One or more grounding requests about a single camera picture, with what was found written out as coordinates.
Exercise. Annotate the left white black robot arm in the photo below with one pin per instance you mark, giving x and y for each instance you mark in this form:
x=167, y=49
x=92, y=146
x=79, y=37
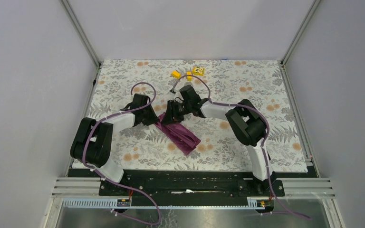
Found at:
x=93, y=140

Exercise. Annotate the left aluminium frame post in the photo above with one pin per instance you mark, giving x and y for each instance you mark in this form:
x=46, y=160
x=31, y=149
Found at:
x=80, y=32

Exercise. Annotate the purple cloth napkin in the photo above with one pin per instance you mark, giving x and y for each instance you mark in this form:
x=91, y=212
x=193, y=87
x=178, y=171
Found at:
x=183, y=138

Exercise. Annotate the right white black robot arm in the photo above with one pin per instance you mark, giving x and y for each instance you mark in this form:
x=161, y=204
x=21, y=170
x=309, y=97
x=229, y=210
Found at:
x=248, y=125

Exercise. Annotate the yellow block left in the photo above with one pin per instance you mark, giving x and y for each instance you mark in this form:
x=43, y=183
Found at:
x=176, y=75

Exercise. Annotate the floral tablecloth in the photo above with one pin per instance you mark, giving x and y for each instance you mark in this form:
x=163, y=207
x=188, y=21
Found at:
x=225, y=81

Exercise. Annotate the yellow patterned block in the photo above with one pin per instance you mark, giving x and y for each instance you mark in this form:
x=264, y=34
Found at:
x=198, y=71

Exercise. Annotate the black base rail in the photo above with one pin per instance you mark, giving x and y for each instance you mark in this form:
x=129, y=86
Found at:
x=179, y=188

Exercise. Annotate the right aluminium frame post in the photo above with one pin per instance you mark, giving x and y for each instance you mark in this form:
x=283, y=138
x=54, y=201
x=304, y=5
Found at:
x=310, y=13

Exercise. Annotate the aluminium frame post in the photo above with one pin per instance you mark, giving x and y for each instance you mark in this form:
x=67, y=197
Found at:
x=310, y=13
x=80, y=32

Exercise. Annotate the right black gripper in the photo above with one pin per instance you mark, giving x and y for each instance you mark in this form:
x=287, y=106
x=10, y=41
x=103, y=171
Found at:
x=172, y=116

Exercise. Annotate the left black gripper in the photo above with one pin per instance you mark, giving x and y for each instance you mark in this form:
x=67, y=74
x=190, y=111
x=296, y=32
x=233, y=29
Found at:
x=153, y=118

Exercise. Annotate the yellow block middle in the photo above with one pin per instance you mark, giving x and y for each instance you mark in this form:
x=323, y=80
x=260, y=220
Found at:
x=189, y=76

